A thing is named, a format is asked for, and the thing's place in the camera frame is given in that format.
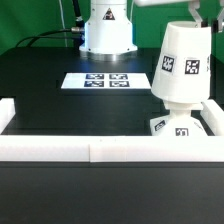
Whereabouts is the white fence bar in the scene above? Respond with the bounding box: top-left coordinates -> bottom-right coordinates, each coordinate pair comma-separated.
0,135 -> 224,163
200,99 -> 224,137
0,98 -> 16,135

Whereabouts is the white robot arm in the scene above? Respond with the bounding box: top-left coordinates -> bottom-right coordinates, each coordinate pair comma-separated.
79,0 -> 224,60

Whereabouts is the white lamp base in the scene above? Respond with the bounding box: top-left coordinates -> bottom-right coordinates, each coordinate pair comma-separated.
150,101 -> 206,137

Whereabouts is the white marker tag plate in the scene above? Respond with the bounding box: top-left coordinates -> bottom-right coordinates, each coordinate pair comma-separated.
61,73 -> 151,90

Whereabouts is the white right fence bar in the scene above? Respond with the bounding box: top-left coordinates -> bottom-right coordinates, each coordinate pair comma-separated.
200,99 -> 224,137

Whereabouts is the white left fence bar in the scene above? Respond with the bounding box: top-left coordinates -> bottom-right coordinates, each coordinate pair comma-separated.
0,98 -> 16,135

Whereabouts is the black cable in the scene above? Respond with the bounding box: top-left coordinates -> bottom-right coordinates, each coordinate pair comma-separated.
15,0 -> 86,51

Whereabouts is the white lamp shade cone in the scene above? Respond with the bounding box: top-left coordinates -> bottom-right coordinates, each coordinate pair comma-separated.
151,21 -> 211,103

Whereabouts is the white front fence bar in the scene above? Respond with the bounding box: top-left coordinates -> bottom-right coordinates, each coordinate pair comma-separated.
0,135 -> 224,163

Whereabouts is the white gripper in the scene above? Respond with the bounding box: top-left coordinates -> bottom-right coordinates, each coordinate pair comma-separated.
134,0 -> 224,33

